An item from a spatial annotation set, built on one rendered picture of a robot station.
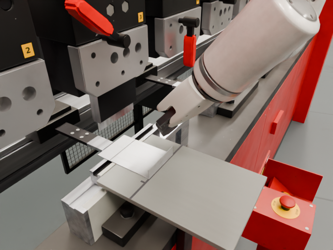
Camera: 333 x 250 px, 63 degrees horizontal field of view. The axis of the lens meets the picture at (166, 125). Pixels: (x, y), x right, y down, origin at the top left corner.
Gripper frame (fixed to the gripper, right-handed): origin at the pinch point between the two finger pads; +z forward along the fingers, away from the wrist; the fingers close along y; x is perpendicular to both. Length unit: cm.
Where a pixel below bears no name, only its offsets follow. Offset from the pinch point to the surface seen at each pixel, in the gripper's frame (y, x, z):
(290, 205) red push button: -24.3, 32.0, 5.0
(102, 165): 12.1, -0.1, 9.0
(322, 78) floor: -336, 15, 95
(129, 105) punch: 4.1, -7.2, 1.6
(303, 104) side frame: -213, 24, 75
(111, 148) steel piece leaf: 7.7, -2.7, 10.1
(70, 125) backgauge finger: 9.4, -13.9, 18.6
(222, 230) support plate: 8.4, 19.8, -7.2
